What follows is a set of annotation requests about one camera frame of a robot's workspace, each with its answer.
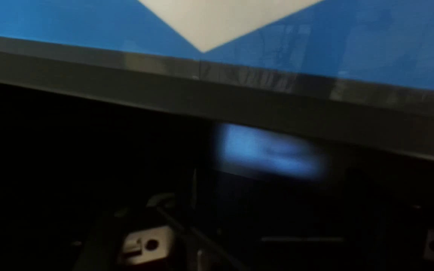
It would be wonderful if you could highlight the left black recycling bin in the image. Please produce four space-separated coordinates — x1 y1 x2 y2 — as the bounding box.
0 0 434 168

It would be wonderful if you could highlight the blue mixed paper sign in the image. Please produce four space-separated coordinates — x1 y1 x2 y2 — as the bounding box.
0 0 434 95

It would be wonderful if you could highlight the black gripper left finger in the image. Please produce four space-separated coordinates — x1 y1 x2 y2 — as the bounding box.
73 168 214 271

